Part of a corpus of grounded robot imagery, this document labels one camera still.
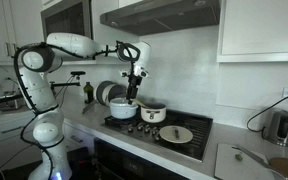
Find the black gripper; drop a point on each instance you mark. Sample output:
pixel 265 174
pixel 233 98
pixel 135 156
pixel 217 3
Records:
pixel 134 81

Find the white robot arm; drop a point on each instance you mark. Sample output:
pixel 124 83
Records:
pixel 32 64

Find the light blue lidded pot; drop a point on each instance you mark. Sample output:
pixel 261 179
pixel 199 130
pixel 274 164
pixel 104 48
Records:
pixel 121 109

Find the dark olive oil bottle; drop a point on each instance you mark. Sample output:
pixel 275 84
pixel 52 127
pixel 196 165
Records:
pixel 88 93

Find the utensil on plate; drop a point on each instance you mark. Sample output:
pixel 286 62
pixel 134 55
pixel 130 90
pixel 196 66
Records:
pixel 176 133

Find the black oven front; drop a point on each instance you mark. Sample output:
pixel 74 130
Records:
pixel 115 163

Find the stainless range hood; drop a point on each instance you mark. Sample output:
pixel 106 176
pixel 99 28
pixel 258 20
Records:
pixel 158 16

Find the black gas cooktop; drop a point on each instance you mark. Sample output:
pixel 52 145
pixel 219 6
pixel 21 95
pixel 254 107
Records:
pixel 199 125

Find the built-in microwave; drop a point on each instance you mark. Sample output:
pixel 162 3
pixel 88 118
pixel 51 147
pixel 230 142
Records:
pixel 68 16

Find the silver toaster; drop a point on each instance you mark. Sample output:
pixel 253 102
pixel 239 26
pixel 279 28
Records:
pixel 11 104

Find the white cutting board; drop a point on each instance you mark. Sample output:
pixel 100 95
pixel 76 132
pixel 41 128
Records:
pixel 228 168

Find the small green vegetable piece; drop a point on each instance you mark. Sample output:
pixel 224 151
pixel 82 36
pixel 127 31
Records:
pixel 238 157

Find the white upper right cabinet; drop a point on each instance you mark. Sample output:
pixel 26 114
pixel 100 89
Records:
pixel 253 31

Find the white cabinet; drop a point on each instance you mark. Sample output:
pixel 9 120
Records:
pixel 20 24
pixel 253 31

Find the white lower drawers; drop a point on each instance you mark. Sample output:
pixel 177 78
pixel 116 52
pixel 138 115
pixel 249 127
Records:
pixel 16 153

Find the kitchen knife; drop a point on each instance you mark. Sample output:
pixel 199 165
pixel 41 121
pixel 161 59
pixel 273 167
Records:
pixel 261 161

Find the white upper left cabinet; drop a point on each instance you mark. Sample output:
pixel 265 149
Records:
pixel 20 24

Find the stainless electric kettle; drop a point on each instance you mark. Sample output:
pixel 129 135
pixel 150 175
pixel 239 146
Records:
pixel 276 129

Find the white saucepan with handle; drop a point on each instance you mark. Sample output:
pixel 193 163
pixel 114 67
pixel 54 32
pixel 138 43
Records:
pixel 152 112

